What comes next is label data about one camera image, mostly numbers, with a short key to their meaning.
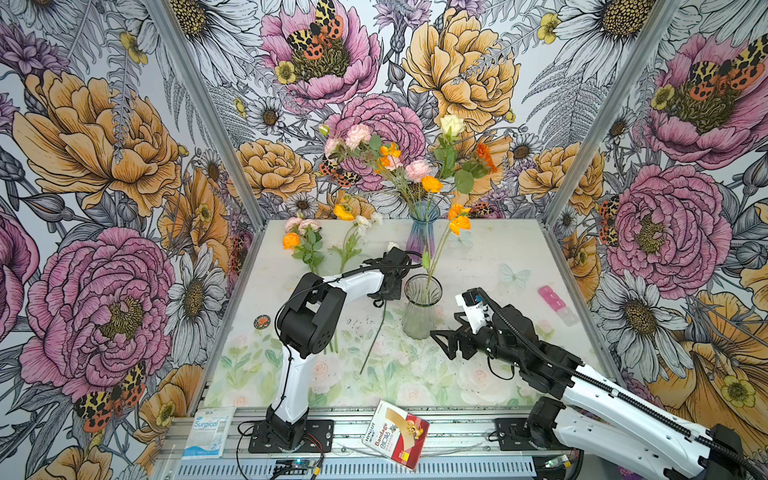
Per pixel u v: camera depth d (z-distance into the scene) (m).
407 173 0.92
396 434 0.72
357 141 0.81
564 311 0.95
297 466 0.70
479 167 0.88
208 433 0.75
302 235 1.15
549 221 1.24
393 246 0.97
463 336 0.64
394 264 0.81
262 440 0.73
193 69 0.81
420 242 1.06
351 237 1.12
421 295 0.78
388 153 0.83
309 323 0.54
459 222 0.72
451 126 0.88
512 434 0.74
